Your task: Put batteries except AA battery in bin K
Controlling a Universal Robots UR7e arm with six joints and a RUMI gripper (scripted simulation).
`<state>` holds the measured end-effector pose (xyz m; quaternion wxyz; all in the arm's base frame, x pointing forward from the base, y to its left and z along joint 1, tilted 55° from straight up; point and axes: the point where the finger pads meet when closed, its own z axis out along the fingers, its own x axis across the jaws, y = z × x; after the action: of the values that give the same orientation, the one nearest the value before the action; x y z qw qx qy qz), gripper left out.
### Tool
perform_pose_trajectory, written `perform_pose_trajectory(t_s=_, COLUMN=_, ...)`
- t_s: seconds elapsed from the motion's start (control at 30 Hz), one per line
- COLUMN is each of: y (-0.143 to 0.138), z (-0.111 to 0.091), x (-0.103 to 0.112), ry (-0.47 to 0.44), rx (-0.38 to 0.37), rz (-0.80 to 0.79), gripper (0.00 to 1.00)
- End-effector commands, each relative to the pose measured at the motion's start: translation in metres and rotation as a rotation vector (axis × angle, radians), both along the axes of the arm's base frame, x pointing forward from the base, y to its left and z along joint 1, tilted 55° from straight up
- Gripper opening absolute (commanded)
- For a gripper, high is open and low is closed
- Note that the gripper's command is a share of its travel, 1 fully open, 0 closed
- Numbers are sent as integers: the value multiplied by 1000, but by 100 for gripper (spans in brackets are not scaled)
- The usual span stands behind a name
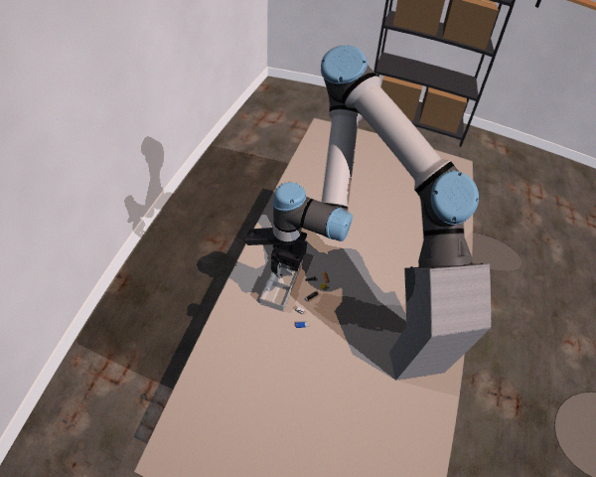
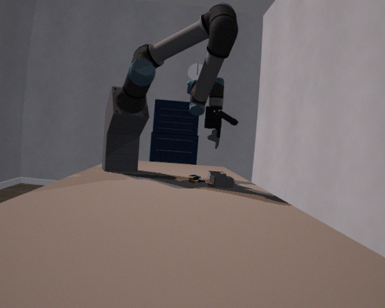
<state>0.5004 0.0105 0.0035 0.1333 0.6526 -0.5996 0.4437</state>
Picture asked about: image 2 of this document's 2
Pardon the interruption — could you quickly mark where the grey rack of bins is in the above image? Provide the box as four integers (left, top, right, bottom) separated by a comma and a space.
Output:
207, 171, 234, 187

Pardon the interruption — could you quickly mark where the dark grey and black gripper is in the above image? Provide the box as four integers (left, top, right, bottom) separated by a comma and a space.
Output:
205, 106, 223, 149

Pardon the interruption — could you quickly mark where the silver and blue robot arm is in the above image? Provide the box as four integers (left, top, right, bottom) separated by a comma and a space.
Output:
115, 3, 238, 116

